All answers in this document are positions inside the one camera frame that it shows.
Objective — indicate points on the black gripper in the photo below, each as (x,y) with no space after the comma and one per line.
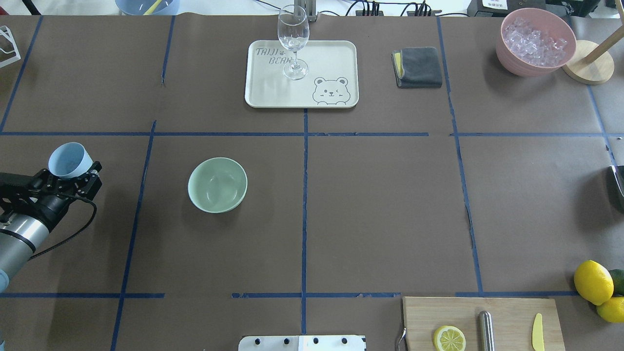
(50,206)

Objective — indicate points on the blue cup with ice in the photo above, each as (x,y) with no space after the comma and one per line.
(70,160)

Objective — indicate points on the mint green bowl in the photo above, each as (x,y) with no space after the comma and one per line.
(217,185)

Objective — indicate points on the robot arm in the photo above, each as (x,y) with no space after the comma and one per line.
(21,234)

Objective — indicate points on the blue bowl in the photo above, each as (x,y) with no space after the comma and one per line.
(138,7)

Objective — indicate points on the pink bowl with ice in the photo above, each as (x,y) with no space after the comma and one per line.
(533,42)

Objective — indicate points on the metal ice scoop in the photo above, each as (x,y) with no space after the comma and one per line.
(616,189)

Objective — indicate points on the yellow plastic fork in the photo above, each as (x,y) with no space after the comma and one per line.
(153,7)

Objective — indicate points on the clear wine glass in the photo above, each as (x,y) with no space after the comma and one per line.
(293,34)

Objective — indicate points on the cream serving tray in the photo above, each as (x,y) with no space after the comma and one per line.
(323,76)

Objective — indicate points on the dark sponge pad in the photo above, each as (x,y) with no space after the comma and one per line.
(417,67)

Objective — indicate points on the half lemon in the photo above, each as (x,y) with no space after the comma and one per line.
(449,338)

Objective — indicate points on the yellow plastic knife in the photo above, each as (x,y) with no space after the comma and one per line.
(538,343)

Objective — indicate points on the yellow lemon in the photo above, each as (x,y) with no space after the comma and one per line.
(593,282)
(612,310)

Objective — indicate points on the wooden stand with base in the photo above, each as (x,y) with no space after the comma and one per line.
(591,63)

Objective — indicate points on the dark avocado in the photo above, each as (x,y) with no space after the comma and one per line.
(617,275)

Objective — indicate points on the white wire cup rack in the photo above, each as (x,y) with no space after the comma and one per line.
(9,52)

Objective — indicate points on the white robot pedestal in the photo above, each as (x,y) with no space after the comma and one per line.
(334,342)

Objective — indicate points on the aluminium frame post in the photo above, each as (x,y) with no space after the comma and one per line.
(310,8)

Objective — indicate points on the black handled knife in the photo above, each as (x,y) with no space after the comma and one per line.
(486,328)

